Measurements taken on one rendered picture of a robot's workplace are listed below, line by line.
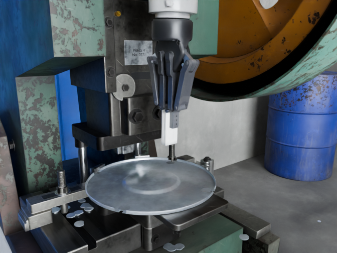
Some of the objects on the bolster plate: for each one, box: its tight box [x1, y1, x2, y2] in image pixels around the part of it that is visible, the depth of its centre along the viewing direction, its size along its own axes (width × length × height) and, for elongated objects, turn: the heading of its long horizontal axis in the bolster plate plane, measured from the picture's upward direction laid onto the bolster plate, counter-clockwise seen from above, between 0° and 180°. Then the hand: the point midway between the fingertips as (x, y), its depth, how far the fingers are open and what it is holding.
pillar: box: [78, 147, 89, 183], centre depth 78 cm, size 2×2×14 cm
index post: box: [200, 157, 214, 192], centre depth 81 cm, size 3×3×10 cm
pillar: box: [133, 143, 141, 157], centre depth 88 cm, size 2×2×14 cm
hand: (169, 126), depth 61 cm, fingers closed
